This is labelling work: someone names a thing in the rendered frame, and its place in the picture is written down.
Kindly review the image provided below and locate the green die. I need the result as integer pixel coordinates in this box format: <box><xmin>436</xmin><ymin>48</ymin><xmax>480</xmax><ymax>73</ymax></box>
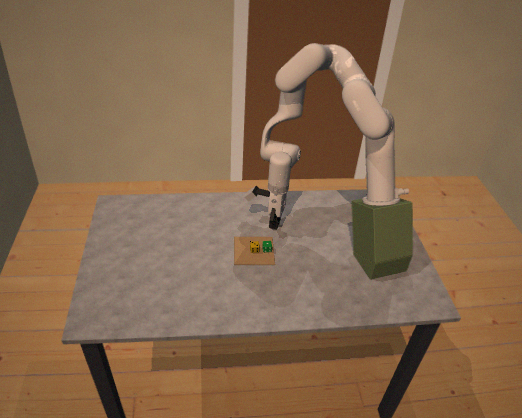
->
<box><xmin>262</xmin><ymin>241</ymin><xmax>272</xmax><ymax>252</ymax></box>

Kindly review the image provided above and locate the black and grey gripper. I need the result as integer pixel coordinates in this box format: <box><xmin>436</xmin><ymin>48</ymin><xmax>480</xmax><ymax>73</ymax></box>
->
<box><xmin>268</xmin><ymin>189</ymin><xmax>288</xmax><ymax>229</ymax></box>

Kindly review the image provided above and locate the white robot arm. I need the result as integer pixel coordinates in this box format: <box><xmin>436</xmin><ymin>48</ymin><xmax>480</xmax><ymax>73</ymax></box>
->
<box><xmin>245</xmin><ymin>43</ymin><xmax>409</xmax><ymax>206</ymax></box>

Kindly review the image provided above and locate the orange flat mat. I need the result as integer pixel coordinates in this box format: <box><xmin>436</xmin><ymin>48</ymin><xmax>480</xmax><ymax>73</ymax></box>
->
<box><xmin>234</xmin><ymin>237</ymin><xmax>275</xmax><ymax>265</ymax></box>

